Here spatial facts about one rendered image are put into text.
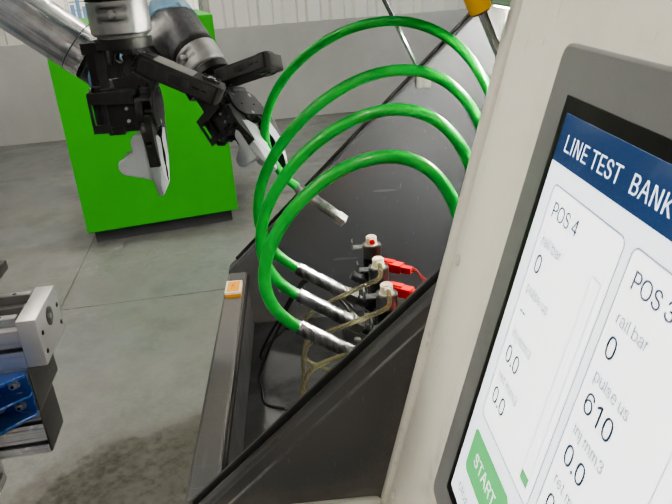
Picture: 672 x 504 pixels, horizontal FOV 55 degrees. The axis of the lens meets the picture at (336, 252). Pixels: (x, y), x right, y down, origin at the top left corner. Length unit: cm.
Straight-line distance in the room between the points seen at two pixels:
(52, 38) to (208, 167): 322
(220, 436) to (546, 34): 63
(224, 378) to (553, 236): 69
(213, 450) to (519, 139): 57
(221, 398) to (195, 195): 338
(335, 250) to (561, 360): 97
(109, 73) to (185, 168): 333
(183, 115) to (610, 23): 384
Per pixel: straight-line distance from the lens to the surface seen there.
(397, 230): 130
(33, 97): 763
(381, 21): 95
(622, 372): 31
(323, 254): 130
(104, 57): 90
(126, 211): 429
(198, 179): 425
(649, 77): 34
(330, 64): 742
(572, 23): 43
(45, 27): 107
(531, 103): 46
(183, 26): 115
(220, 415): 92
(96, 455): 251
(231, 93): 108
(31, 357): 123
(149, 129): 88
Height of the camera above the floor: 149
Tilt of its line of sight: 24 degrees down
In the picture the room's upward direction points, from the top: 4 degrees counter-clockwise
